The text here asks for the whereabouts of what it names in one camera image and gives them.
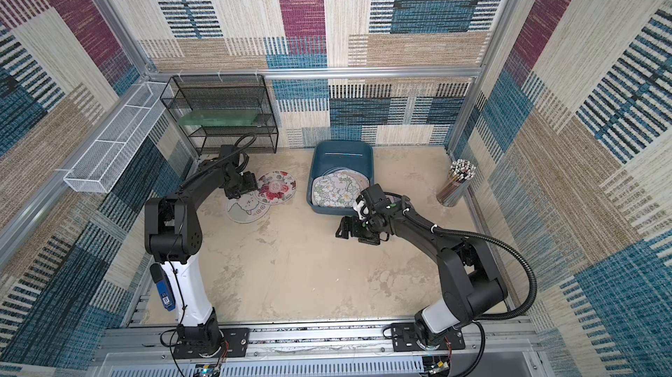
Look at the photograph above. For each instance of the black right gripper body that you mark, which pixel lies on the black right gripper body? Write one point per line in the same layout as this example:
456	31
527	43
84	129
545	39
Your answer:
359	227

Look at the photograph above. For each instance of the black wire mesh shelf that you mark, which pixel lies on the black wire mesh shelf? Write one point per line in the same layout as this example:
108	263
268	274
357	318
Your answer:
186	93

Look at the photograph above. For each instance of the clear cup of pencils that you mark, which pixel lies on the clear cup of pencils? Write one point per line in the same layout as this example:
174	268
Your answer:
460	174

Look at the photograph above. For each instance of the teal plastic storage box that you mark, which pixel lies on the teal plastic storage box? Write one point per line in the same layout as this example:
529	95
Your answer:
331	155

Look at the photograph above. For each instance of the red rose floral coaster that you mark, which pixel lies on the red rose floral coaster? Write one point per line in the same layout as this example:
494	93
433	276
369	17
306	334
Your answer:
275	188

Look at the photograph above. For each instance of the white cat coaster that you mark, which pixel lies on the white cat coaster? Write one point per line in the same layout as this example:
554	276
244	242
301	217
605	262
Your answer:
246	209

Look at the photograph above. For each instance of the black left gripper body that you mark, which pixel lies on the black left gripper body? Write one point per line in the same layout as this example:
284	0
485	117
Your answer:
244	184

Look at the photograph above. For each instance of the green board on shelf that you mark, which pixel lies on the green board on shelf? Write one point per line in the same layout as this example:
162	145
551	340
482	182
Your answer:
219	118

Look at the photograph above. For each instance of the white green floral coaster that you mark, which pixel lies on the white green floral coaster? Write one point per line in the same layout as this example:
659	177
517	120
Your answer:
339	189

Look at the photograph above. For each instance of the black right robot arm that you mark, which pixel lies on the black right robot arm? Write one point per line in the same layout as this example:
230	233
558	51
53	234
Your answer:
470	280

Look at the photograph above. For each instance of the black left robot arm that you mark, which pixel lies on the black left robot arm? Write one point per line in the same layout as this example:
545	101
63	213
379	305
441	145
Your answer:
173	238

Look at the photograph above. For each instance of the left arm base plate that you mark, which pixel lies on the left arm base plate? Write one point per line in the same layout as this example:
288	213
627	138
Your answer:
230	343

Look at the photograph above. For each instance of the white wire mesh basket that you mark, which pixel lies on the white wire mesh basket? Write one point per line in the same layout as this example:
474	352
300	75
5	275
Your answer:
105	160

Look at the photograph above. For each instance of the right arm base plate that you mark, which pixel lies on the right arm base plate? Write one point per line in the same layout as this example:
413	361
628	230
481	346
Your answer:
415	337

